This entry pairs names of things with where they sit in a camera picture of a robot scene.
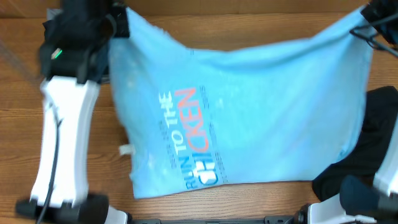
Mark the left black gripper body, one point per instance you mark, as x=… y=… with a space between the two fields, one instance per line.
x=117 y=23

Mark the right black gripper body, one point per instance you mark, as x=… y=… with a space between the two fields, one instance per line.
x=377 y=9

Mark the light blue printed t-shirt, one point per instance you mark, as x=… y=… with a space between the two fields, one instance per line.
x=201 y=118

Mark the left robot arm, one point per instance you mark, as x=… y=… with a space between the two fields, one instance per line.
x=74 y=64

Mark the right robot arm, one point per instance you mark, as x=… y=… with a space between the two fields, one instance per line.
x=362 y=188

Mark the folded grey garment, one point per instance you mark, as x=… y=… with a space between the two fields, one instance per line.
x=53 y=13

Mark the black crumpled garment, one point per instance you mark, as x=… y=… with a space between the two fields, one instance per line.
x=371 y=148

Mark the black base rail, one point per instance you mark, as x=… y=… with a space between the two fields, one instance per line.
x=284 y=219

